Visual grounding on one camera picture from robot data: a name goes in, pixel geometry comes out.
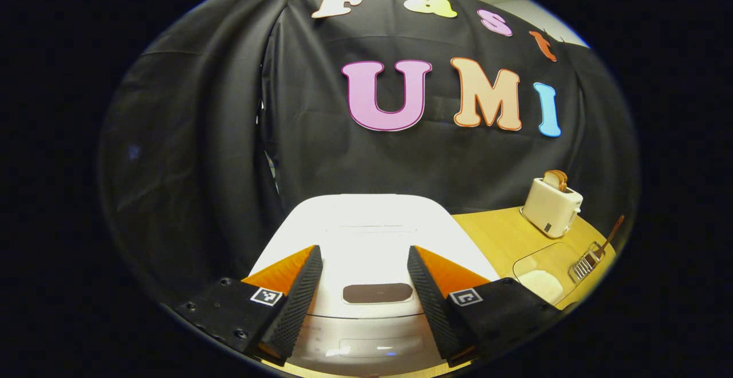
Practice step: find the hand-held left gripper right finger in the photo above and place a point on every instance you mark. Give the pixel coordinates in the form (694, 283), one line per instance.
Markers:
(432, 303)

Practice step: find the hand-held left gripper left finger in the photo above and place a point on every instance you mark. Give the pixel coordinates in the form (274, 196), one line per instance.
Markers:
(298, 303)

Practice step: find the white rice cooker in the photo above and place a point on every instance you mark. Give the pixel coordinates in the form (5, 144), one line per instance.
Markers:
(372, 235)

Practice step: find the white rice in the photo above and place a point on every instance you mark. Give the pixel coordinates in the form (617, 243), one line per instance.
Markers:
(541, 283)

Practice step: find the clear plastic container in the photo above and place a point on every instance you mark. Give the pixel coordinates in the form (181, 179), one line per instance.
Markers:
(550, 258)

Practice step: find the black backdrop cloth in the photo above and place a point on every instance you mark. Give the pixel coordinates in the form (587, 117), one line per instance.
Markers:
(343, 160)

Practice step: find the white toaster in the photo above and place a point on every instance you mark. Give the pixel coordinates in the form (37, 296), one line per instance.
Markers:
(550, 209)

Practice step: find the toasted bread slice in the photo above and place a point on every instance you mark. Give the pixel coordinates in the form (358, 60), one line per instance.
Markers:
(563, 182)
(550, 181)

